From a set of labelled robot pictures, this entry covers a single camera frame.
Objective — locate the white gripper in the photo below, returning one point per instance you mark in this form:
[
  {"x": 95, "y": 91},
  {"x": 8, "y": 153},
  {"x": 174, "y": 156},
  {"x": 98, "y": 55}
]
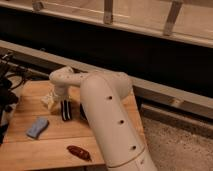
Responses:
[{"x": 59, "y": 94}]

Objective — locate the black white striped eraser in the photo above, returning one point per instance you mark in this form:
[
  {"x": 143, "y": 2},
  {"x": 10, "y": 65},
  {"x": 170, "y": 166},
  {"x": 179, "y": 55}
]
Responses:
[{"x": 66, "y": 112}]

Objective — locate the white small bottle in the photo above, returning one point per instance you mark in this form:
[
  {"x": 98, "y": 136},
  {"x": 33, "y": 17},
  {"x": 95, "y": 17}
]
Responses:
[{"x": 50, "y": 100}]

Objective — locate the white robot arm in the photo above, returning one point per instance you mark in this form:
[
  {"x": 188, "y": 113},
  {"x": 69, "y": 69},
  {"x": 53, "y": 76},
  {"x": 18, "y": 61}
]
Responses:
[{"x": 101, "y": 93}]

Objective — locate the dark blue bowl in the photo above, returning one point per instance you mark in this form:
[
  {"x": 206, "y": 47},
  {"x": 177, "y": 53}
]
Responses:
[{"x": 82, "y": 113}]

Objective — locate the blue sponge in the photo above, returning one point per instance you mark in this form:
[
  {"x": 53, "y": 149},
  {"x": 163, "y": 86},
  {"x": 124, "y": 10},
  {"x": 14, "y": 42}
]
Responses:
[{"x": 37, "y": 127}]

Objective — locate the black equipment with cables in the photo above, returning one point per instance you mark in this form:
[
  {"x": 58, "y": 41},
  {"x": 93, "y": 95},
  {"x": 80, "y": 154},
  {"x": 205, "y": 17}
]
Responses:
[{"x": 7, "y": 97}]

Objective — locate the metal rail frame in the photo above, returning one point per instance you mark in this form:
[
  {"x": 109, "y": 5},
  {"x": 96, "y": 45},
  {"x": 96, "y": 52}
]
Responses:
[{"x": 188, "y": 21}]

